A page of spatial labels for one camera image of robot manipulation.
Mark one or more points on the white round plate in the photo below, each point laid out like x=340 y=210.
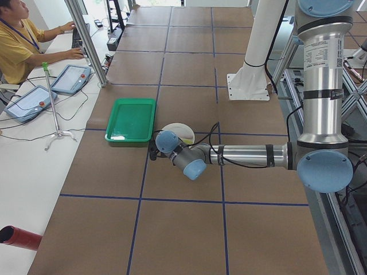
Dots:
x=183 y=131

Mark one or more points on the red cylinder tube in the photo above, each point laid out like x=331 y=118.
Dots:
x=14 y=236

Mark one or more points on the metal stand with green clip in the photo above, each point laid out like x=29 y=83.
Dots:
x=58 y=134

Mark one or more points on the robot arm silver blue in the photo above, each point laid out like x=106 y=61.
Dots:
x=320 y=154

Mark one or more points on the blue teach pendant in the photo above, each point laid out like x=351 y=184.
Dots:
x=71 y=79
x=29 y=105

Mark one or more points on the green plastic tray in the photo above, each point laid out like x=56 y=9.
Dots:
x=131 y=122

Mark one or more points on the far blue teach pendant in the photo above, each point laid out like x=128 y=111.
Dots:
x=71 y=79

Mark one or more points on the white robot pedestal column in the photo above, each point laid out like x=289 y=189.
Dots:
x=250 y=83

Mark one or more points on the near blue teach pendant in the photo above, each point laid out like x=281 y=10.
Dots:
x=29 y=105

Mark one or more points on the person in yellow shirt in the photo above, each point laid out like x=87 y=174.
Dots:
x=20 y=43

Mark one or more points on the yellow plastic spoon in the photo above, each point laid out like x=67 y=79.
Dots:
x=188 y=141

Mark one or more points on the black keyboard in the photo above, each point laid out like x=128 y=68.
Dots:
x=76 y=39

